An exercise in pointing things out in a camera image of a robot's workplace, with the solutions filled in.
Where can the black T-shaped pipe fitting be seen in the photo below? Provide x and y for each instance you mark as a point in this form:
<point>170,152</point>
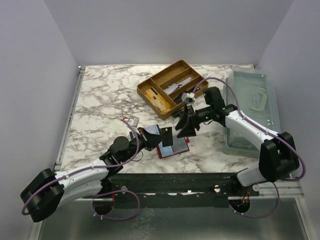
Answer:
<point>178,114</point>

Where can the black leather card holder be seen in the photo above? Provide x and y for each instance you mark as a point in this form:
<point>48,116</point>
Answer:
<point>152,130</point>

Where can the black cards in tray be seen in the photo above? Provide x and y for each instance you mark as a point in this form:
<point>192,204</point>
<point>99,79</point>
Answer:
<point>178,99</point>

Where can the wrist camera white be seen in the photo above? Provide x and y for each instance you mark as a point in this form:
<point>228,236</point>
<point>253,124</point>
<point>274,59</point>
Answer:
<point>134,121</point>
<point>189,98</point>

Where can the red leather card holder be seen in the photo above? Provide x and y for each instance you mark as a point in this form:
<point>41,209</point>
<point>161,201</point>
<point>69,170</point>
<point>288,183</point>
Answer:
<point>179,146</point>

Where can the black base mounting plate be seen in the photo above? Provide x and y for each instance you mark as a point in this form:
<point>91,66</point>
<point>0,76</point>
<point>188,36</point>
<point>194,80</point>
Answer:
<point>175,190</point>

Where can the yellow cards in tray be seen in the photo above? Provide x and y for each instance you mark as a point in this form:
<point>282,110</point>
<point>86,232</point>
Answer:
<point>158,100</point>

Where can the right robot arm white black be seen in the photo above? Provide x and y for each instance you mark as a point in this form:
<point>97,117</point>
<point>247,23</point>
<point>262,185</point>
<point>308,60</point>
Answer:
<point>277,154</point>

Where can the black credit card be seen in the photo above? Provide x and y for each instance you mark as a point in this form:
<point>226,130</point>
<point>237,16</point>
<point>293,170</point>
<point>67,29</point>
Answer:
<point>167,136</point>

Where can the clear plastic storage box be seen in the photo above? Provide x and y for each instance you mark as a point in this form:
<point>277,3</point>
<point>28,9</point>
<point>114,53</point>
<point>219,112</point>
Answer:
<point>256,96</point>

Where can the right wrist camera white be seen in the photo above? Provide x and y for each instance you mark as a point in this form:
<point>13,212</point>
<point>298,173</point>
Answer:
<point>189,98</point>

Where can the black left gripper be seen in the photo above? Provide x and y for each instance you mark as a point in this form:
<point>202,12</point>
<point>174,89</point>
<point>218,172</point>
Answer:
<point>145,139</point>

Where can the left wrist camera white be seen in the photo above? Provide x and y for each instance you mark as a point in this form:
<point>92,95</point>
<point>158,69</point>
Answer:
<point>134,121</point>

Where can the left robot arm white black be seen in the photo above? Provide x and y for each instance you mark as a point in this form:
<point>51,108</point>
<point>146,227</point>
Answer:
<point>49,190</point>

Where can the brown woven organizer tray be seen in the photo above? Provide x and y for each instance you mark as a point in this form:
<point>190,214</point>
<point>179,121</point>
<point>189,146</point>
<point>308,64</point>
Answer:
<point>163,91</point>

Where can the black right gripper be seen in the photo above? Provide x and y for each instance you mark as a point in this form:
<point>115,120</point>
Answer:
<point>195,120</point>

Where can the grey cards in tray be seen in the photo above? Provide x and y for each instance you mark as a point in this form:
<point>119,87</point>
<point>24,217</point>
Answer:
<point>184,82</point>

